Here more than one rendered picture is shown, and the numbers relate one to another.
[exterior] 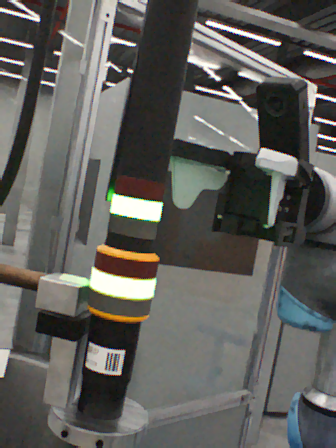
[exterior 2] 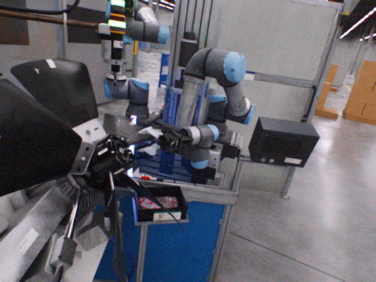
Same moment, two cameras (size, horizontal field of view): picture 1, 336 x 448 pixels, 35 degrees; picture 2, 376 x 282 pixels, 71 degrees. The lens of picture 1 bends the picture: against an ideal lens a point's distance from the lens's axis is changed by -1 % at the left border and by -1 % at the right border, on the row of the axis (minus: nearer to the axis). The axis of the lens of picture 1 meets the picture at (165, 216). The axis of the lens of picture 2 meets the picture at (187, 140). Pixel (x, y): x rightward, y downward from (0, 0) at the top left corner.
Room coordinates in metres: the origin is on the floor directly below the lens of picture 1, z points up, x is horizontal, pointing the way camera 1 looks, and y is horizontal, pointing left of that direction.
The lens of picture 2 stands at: (-0.33, 0.44, 1.56)
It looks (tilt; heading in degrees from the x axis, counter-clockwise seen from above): 22 degrees down; 312
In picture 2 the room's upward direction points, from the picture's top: 9 degrees clockwise
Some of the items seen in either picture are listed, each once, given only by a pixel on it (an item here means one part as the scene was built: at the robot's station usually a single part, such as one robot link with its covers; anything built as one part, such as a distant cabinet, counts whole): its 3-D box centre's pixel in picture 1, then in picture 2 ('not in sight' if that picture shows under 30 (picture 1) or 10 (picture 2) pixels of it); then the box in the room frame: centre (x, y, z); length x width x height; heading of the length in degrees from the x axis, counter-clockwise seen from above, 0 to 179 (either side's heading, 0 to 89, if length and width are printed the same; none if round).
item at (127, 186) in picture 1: (139, 188); not in sight; (0.36, 0.02, 1.62); 0.03 x 0.03 x 0.01
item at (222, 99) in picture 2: not in sight; (220, 106); (0.54, -0.77, 1.20); 0.13 x 0.12 x 0.14; 13
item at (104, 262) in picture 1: (126, 262); (117, 18); (0.36, 0.02, 1.57); 0.04 x 0.04 x 0.01
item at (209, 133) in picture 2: not in sight; (204, 134); (0.32, -0.39, 1.17); 0.11 x 0.08 x 0.09; 81
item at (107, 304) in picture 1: (119, 299); (117, 29); (0.36, 0.02, 1.54); 0.04 x 0.04 x 0.01
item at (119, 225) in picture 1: (133, 226); (117, 8); (0.36, 0.02, 1.60); 0.03 x 0.03 x 0.01
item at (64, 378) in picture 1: (95, 355); (113, 44); (0.36, 0.03, 1.50); 0.09 x 0.07 x 0.10; 80
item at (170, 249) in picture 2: not in sight; (143, 242); (0.54, -0.31, 0.45); 0.82 x 0.02 x 0.66; 45
